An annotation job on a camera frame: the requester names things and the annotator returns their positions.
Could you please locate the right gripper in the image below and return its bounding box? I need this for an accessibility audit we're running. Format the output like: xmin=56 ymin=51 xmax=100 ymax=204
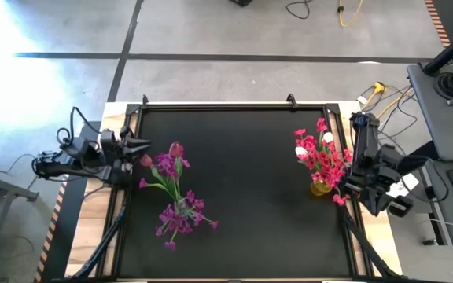
xmin=343 ymin=168 xmax=395 ymax=205

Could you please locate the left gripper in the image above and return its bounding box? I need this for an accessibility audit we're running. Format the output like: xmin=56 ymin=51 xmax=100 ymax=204
xmin=108 ymin=125 xmax=152 ymax=160

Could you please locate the purple artificial flower bunch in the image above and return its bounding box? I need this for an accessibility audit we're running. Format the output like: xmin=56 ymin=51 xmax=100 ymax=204
xmin=154 ymin=190 xmax=220 ymax=252
xmin=138 ymin=152 xmax=191 ymax=197

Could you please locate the red artificial flower bunch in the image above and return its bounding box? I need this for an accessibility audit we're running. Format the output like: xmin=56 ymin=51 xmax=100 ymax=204
xmin=293 ymin=116 xmax=330 ymax=158
xmin=300 ymin=133 xmax=354 ymax=208

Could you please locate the yellow glass vase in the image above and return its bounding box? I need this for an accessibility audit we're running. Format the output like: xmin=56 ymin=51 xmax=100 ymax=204
xmin=309 ymin=178 xmax=333 ymax=197

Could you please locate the white paper label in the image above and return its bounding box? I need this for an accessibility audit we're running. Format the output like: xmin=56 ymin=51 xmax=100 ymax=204
xmin=385 ymin=172 xmax=421 ymax=199

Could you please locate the yellow power plug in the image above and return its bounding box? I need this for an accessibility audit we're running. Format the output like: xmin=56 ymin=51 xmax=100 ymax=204
xmin=370 ymin=81 xmax=388 ymax=99

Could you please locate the black slanted pole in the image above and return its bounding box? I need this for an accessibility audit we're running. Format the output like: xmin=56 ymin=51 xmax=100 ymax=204
xmin=422 ymin=21 xmax=453 ymax=78

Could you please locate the black diagonal frame strut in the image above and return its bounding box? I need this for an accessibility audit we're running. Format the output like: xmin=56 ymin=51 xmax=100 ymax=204
xmin=341 ymin=206 xmax=395 ymax=278
xmin=71 ymin=204 xmax=128 ymax=279

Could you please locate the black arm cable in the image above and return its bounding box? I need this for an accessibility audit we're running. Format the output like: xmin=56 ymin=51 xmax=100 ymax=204
xmin=56 ymin=105 xmax=101 ymax=146

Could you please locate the grey desk with coiled cable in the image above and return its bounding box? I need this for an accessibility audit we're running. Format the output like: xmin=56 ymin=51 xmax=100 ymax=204
xmin=406 ymin=61 xmax=453 ymax=162

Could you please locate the black table frame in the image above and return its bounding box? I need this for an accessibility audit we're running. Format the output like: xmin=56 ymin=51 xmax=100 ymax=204
xmin=114 ymin=101 xmax=369 ymax=281

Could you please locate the black hazard-striped base plate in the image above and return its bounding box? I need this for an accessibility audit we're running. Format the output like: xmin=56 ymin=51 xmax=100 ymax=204
xmin=33 ymin=120 xmax=101 ymax=283

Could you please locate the yellow floor cable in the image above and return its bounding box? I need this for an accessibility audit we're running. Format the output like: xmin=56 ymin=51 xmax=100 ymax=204
xmin=338 ymin=0 xmax=365 ymax=28

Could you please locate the black floor cable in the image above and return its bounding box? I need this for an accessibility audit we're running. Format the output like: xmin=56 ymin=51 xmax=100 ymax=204
xmin=285 ymin=0 xmax=311 ymax=20

